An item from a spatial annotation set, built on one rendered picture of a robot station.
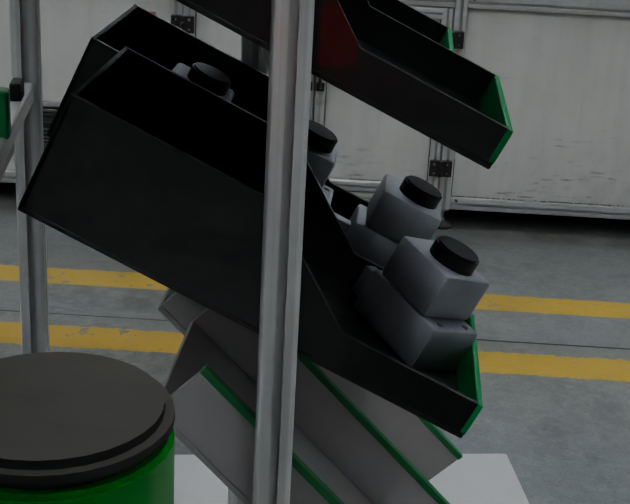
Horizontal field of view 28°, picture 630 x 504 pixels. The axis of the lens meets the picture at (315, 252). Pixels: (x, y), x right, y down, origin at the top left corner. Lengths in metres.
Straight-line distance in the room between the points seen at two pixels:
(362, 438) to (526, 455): 2.30
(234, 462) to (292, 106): 0.23
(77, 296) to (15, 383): 3.67
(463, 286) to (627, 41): 3.84
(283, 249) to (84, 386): 0.40
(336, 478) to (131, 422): 0.63
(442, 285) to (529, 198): 3.92
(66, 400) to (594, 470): 2.92
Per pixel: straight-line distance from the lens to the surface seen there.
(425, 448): 1.05
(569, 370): 3.63
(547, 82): 4.56
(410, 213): 0.87
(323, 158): 0.86
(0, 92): 0.81
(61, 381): 0.26
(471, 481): 1.33
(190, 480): 1.30
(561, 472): 3.12
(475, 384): 0.74
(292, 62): 0.63
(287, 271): 0.65
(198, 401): 0.73
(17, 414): 0.25
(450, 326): 0.76
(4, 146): 0.81
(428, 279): 0.75
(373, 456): 0.88
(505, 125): 0.67
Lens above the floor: 1.53
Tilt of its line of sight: 21 degrees down
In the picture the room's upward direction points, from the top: 3 degrees clockwise
